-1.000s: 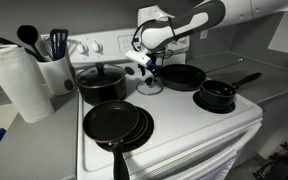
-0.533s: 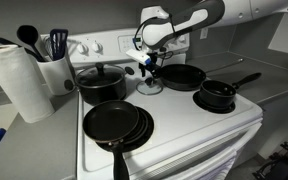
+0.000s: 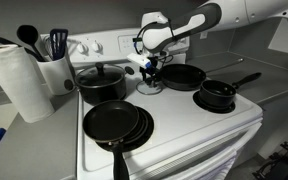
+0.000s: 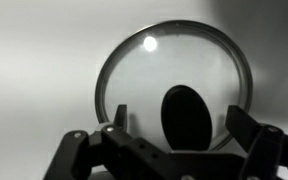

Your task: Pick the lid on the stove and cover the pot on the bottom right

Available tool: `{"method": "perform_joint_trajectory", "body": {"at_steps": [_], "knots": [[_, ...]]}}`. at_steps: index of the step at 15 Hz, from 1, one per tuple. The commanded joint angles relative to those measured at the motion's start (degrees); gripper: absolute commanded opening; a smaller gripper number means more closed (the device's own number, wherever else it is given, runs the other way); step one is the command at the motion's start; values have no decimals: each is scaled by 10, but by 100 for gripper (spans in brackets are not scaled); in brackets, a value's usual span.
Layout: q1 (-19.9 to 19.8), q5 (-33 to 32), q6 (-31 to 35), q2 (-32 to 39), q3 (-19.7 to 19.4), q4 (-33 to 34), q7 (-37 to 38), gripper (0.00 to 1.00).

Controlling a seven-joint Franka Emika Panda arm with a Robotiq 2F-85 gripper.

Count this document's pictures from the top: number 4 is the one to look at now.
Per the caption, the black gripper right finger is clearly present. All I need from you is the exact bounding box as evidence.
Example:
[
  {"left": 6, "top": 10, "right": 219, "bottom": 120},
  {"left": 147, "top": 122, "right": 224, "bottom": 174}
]
[{"left": 225, "top": 104, "right": 288, "bottom": 180}]

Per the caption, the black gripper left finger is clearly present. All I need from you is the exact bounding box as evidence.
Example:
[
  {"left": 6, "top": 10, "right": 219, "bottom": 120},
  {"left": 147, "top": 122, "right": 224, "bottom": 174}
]
[{"left": 43, "top": 103, "right": 198, "bottom": 180}]

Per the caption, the glass lid with black knob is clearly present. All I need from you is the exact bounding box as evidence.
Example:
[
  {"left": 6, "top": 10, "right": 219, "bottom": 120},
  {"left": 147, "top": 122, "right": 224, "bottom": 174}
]
[{"left": 94, "top": 19, "right": 254, "bottom": 152}]

